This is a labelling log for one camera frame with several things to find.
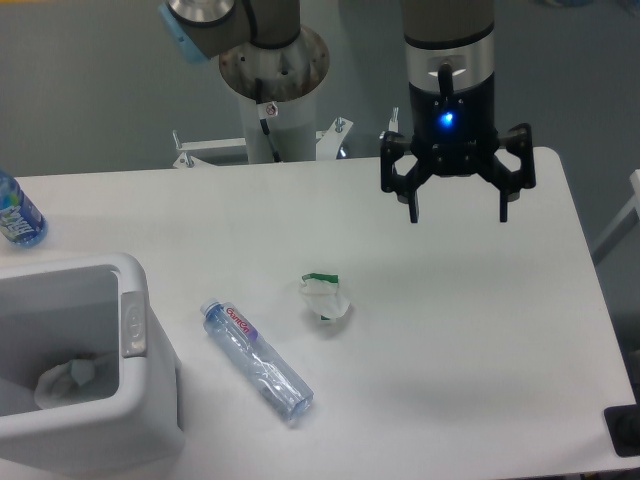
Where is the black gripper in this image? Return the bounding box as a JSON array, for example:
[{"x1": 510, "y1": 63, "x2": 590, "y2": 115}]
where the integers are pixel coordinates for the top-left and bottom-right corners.
[{"x1": 379, "y1": 80, "x2": 538, "y2": 224}]

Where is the white green wrapper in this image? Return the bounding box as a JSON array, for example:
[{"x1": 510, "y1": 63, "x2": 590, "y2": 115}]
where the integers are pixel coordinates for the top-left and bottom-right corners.
[{"x1": 299, "y1": 272, "x2": 350, "y2": 322}]

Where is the clear plastic bottle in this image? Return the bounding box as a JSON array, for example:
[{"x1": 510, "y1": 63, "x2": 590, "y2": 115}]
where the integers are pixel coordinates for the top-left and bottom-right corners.
[{"x1": 200, "y1": 298, "x2": 314, "y2": 422}]

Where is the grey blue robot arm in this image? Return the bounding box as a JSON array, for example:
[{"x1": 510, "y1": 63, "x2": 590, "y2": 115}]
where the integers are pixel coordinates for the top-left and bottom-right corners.
[{"x1": 159, "y1": 1, "x2": 536, "y2": 220}]

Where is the white plastic trash can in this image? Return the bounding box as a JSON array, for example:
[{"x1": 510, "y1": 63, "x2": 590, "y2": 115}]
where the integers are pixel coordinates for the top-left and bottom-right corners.
[{"x1": 1, "y1": 254, "x2": 184, "y2": 476}]

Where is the black clamp at table corner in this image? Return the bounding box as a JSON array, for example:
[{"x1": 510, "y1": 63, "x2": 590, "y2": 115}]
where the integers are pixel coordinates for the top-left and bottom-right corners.
[{"x1": 604, "y1": 404, "x2": 639, "y2": 458}]

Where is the blue labelled water bottle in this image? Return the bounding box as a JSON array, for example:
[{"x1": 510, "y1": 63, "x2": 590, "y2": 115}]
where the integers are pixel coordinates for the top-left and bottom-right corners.
[{"x1": 1, "y1": 171, "x2": 48, "y2": 248}]

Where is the crumpled paper in bin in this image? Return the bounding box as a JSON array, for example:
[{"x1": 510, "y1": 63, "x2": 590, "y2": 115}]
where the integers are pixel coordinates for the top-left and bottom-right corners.
[{"x1": 34, "y1": 353, "x2": 119, "y2": 409}]

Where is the white right pedestal bracket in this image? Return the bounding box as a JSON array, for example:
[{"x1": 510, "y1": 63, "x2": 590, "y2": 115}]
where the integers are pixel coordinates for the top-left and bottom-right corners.
[{"x1": 379, "y1": 106, "x2": 402, "y2": 142}]

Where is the white pedestal bracket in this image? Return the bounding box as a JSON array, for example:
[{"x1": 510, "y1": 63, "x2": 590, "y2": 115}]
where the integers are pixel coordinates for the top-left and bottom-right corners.
[
  {"x1": 172, "y1": 130, "x2": 248, "y2": 169},
  {"x1": 316, "y1": 117, "x2": 354, "y2": 161},
  {"x1": 379, "y1": 106, "x2": 402, "y2": 142}
]

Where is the white middle pedestal bracket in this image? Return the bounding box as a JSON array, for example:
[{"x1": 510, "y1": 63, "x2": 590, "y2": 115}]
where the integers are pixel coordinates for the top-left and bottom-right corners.
[{"x1": 316, "y1": 117, "x2": 354, "y2": 161}]

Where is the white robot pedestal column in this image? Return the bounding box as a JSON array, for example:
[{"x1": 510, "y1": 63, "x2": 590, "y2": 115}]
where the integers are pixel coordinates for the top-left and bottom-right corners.
[{"x1": 218, "y1": 25, "x2": 332, "y2": 165}]

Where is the white frame at right edge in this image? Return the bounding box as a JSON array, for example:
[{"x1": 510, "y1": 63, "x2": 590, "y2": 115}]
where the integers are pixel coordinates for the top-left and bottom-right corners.
[{"x1": 591, "y1": 169, "x2": 639, "y2": 265}]

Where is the black cable on pedestal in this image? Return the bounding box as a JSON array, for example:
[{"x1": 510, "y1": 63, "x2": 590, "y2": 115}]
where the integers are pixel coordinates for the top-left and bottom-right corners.
[{"x1": 253, "y1": 77, "x2": 282, "y2": 164}]

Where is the white left pedestal bracket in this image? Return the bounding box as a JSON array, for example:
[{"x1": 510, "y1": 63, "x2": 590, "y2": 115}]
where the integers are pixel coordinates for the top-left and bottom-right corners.
[{"x1": 172, "y1": 130, "x2": 248, "y2": 169}]

